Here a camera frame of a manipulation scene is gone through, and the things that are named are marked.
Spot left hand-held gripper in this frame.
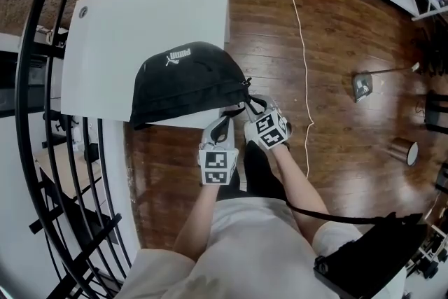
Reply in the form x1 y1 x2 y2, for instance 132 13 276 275
197 113 240 187

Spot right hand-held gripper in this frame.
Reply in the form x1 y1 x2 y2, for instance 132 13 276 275
243 94 293 152

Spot black fabric bag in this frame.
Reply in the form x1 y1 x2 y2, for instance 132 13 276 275
129 41 267 131

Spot person's right forearm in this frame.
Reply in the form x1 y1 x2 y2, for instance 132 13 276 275
270 142 332 246

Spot person's left forearm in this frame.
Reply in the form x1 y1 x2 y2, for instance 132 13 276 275
172 181 229 253

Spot person's black trousers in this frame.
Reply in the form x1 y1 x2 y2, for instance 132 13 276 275
216 139 288 202

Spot person's white shirt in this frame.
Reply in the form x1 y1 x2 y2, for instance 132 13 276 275
114 197 407 299

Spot copper cylindrical bin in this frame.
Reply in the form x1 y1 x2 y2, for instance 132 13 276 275
388 136 420 167

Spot black chair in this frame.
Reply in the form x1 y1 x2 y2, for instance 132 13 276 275
423 90 448 134

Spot black box device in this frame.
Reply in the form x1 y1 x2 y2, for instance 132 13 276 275
312 211 428 299

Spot black metal railing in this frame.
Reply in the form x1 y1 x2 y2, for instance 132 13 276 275
14 0 141 299

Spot white cord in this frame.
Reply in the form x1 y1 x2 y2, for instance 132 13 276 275
278 0 315 180

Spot grey long-handled dustpan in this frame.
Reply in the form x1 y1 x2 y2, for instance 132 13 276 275
351 62 421 104

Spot black cable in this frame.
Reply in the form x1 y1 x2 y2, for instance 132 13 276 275
275 181 400 225

